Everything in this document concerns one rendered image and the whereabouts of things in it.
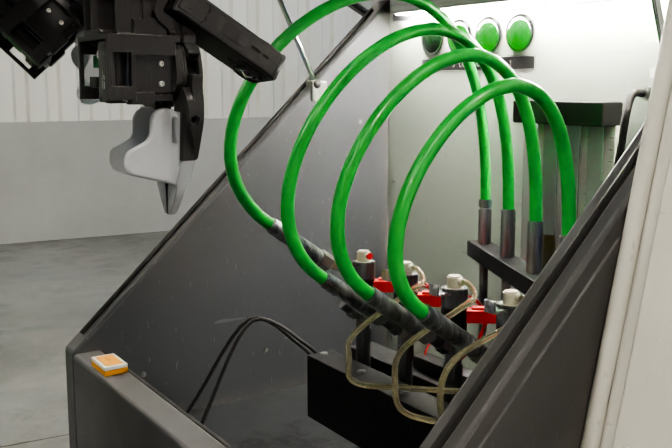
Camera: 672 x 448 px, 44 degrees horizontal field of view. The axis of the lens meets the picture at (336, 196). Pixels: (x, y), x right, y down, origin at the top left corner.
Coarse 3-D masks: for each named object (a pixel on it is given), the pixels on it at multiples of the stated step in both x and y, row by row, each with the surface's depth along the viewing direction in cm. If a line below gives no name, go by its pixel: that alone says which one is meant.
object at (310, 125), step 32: (416, 32) 91; (448, 32) 93; (352, 64) 87; (480, 64) 97; (288, 160) 84; (512, 160) 101; (288, 192) 84; (512, 192) 102; (288, 224) 84; (512, 224) 102; (512, 256) 103; (384, 320) 92
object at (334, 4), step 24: (336, 0) 94; (360, 0) 96; (408, 0) 100; (456, 48) 106; (240, 96) 89; (240, 120) 89; (480, 120) 109; (480, 144) 110; (480, 168) 111; (240, 192) 90; (480, 192) 111; (264, 216) 92
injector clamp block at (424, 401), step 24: (312, 360) 103; (336, 360) 102; (384, 360) 102; (312, 384) 103; (336, 384) 99; (432, 384) 94; (312, 408) 104; (336, 408) 99; (360, 408) 95; (384, 408) 91; (408, 408) 88; (432, 408) 87; (336, 432) 100; (360, 432) 95; (384, 432) 92; (408, 432) 88
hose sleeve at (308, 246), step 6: (276, 222) 93; (270, 228) 93; (276, 228) 93; (276, 234) 93; (282, 234) 93; (282, 240) 94; (300, 240) 95; (306, 240) 96; (306, 246) 95; (312, 246) 96; (312, 252) 96; (318, 252) 96; (312, 258) 96; (318, 258) 96
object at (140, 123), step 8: (136, 112) 72; (144, 112) 73; (152, 112) 73; (136, 120) 72; (144, 120) 73; (136, 128) 72; (144, 128) 73; (136, 136) 72; (144, 136) 73; (120, 144) 72; (128, 144) 72; (136, 144) 72; (112, 152) 71; (120, 152) 72; (112, 160) 71; (120, 160) 72; (112, 168) 72; (120, 168) 72; (160, 184) 74; (160, 192) 74
